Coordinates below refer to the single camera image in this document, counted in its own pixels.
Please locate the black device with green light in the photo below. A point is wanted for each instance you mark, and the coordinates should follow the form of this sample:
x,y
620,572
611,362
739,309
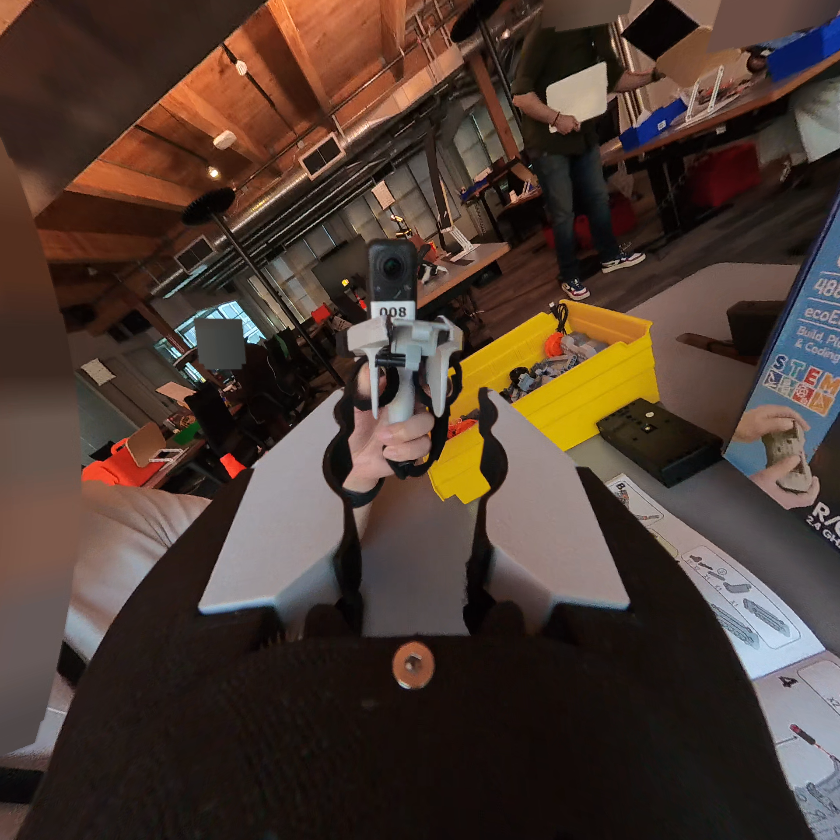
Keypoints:
x,y
754,328

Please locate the orange chair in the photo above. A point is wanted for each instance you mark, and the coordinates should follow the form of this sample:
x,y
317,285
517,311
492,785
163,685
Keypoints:
x,y
124,469

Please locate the silver air duct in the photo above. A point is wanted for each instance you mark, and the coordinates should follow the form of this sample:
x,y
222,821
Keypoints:
x,y
367,131

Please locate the blue storage bin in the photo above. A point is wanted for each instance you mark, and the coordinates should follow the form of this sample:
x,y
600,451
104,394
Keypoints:
x,y
807,49
646,131

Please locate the white ceiling sensor box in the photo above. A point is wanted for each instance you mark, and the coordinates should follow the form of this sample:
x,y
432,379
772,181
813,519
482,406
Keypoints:
x,y
224,140

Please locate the black battery box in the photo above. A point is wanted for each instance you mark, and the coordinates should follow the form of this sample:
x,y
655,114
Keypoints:
x,y
663,446

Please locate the ceiling air vent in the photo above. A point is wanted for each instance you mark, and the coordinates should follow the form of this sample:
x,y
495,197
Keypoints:
x,y
321,154
194,254

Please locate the pile of building parts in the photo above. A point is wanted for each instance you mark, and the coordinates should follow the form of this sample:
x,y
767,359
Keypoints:
x,y
551,367

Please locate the blue robot kit box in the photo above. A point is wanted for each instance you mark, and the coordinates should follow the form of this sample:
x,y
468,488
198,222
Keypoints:
x,y
800,407

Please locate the white instruction booklet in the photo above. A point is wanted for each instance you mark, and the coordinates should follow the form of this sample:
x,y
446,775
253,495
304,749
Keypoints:
x,y
735,590

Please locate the person's left hand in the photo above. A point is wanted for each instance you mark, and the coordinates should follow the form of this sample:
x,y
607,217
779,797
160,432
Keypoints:
x,y
394,446

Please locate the black wristband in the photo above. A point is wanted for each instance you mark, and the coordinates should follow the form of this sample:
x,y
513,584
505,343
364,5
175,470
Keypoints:
x,y
364,495

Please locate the yellow parts bin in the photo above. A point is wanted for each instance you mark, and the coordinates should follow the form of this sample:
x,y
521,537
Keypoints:
x,y
590,394

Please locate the white tablet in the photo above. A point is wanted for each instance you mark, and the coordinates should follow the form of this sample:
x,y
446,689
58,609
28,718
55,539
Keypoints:
x,y
577,95

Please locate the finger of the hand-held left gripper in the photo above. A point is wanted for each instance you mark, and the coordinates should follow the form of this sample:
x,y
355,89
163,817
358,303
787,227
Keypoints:
x,y
436,334
367,338

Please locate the black monitor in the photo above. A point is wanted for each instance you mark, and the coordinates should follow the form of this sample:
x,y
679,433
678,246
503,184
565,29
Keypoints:
x,y
659,29

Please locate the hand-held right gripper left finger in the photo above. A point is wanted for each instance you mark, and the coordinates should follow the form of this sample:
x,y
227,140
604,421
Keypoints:
x,y
275,525

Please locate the grey desk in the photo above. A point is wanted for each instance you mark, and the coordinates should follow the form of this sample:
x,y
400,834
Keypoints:
x,y
689,387

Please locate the red box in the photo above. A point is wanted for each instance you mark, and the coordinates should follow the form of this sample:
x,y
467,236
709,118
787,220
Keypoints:
x,y
725,174

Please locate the black floor lamp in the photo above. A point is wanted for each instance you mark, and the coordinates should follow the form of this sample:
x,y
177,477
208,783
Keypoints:
x,y
476,16
208,205

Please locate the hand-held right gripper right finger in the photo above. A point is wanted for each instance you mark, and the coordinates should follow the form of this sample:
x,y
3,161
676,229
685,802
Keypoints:
x,y
558,525

